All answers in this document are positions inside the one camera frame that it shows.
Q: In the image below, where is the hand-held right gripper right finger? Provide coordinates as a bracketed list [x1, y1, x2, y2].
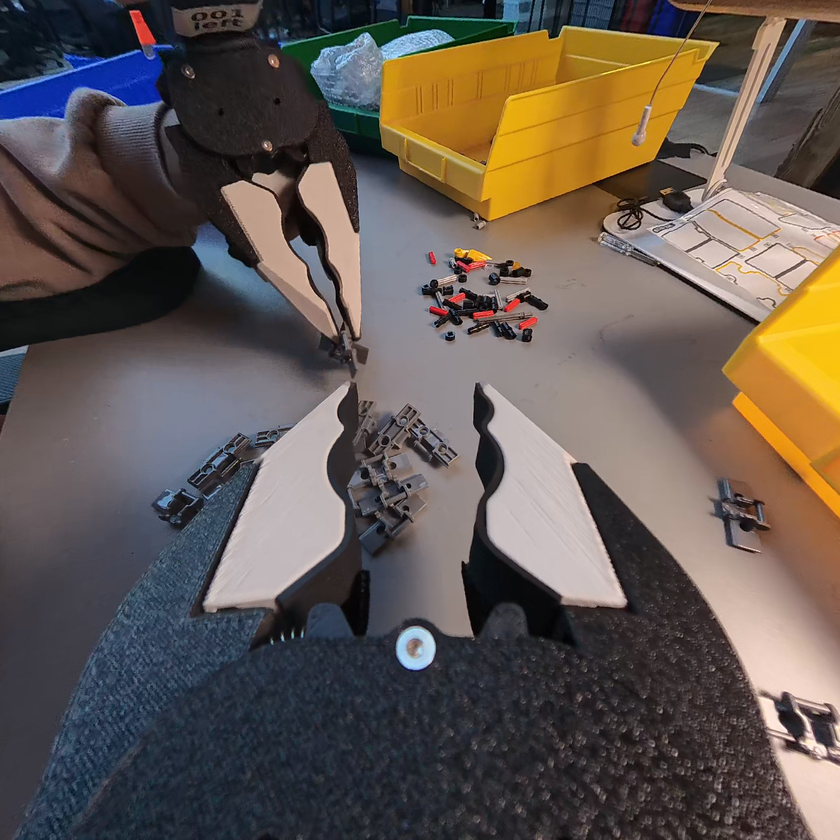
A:
[462, 382, 629, 635]

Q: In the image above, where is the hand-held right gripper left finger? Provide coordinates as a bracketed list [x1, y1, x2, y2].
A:
[203, 381, 363, 635]

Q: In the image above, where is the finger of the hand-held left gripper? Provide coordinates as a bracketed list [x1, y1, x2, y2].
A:
[297, 162, 364, 342]
[220, 180, 343, 342]

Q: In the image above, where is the heap of track links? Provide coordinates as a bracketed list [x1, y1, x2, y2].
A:
[151, 399, 461, 556]

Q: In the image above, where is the yellow plastic bin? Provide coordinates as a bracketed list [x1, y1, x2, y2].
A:
[379, 26, 720, 222]

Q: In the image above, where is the person's left forearm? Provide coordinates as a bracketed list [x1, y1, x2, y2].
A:
[0, 88, 206, 303]

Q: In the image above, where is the grey toy track link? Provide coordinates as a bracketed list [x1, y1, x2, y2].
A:
[711, 477, 770, 554]

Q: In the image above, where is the grey desk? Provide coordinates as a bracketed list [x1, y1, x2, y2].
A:
[0, 154, 840, 840]

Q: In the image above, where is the clear plastic bag bundle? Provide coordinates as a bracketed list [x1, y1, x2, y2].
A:
[310, 29, 455, 112]

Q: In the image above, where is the green crate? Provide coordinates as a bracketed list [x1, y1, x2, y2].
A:
[282, 16, 517, 156]

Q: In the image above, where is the orange traffic cone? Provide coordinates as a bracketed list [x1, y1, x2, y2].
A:
[129, 9, 158, 60]

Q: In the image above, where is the pile of small toy pins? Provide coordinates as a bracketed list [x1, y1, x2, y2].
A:
[420, 247, 550, 344]

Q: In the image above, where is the blue plastic bin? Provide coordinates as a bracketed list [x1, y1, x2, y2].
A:
[0, 49, 175, 121]

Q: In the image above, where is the black chair armrest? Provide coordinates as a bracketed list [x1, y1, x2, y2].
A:
[0, 246, 202, 353]

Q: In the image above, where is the grey chair seat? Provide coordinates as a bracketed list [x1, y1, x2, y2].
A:
[0, 351, 27, 412]

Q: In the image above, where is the yellow divided parts bin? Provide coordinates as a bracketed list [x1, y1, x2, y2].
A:
[722, 249, 840, 519]

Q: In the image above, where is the black flat pad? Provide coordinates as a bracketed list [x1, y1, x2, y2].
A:
[594, 161, 707, 205]

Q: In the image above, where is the sticker sheet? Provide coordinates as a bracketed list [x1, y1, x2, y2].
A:
[648, 189, 840, 311]

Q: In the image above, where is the white book stand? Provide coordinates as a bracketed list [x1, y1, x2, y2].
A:
[600, 0, 840, 322]

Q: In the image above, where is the thin cord with white tip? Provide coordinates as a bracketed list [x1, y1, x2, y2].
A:
[630, 0, 714, 147]

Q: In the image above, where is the black cable with adapter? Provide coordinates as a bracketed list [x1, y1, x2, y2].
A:
[616, 187, 694, 231]

